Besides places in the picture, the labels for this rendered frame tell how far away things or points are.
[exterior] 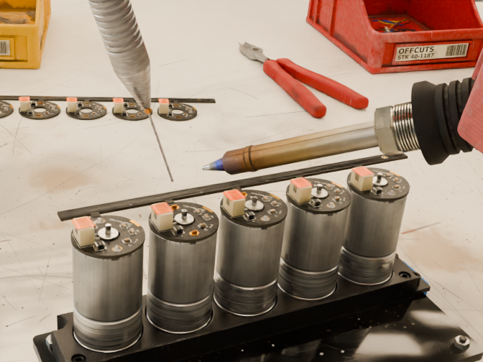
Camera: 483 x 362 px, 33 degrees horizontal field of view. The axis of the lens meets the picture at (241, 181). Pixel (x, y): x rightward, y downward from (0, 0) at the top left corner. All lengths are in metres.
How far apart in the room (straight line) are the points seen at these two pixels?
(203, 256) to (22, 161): 0.19
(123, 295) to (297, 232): 0.07
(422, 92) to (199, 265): 0.10
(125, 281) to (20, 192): 0.16
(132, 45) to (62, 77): 0.33
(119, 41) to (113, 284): 0.09
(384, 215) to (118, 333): 0.11
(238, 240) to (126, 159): 0.17
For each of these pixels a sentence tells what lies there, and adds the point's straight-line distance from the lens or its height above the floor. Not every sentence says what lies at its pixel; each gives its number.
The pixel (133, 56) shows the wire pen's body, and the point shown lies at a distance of 0.24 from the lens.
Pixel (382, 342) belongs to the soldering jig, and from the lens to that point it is 0.33.
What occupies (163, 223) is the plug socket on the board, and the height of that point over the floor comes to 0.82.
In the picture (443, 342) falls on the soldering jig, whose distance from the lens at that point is 0.34.
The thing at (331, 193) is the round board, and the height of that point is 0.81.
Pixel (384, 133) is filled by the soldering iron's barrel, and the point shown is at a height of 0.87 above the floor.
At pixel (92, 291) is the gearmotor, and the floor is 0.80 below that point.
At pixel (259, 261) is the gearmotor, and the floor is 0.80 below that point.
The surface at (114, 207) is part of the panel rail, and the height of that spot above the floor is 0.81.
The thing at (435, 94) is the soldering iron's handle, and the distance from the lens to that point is 0.24.
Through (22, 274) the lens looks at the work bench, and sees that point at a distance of 0.37.
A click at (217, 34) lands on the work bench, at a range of 0.66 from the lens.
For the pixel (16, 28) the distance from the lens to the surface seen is 0.57.
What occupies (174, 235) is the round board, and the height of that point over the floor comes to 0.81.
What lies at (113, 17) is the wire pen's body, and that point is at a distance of 0.23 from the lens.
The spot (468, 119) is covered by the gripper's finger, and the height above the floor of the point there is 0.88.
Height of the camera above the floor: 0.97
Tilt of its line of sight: 29 degrees down
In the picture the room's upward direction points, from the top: 5 degrees clockwise
